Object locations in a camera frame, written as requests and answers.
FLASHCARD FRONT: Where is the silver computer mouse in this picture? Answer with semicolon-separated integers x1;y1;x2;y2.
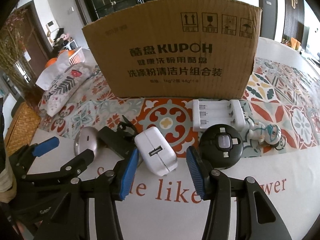
74;126;100;157

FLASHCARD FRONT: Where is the black round cable hub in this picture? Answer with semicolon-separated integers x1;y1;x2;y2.
199;124;244;170

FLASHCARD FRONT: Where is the small white figurine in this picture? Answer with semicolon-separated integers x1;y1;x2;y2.
247;122;286;151

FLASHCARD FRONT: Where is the patterned table runner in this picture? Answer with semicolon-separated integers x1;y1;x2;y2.
40;58;319;157

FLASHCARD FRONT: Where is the glass vase with dried flowers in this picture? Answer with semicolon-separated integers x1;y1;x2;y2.
1;9;43;108

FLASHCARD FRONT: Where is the white battery charger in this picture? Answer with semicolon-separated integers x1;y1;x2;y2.
193;99;246;132

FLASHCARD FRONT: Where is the woven yellow placemat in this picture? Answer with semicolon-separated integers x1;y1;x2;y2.
4;102;41;156

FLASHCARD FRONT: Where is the white basket of oranges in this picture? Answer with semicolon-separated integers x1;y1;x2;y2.
44;47;85;68

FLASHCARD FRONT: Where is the black small charger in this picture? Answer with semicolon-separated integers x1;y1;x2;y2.
97;115;138;159

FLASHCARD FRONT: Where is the floral fabric tissue pouch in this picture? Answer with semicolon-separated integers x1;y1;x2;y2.
36;49;97;117

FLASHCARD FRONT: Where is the white USB wall charger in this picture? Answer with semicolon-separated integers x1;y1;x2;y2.
134;126;178;177

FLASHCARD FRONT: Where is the brown cardboard box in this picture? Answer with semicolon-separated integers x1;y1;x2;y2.
82;0;262;99

